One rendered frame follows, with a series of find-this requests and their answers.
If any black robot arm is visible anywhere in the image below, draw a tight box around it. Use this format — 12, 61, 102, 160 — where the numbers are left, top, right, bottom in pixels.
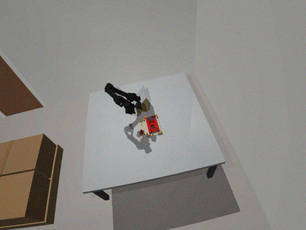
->
104, 83, 141, 115

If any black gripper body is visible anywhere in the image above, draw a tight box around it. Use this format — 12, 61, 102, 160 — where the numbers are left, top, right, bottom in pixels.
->
125, 101, 141, 114

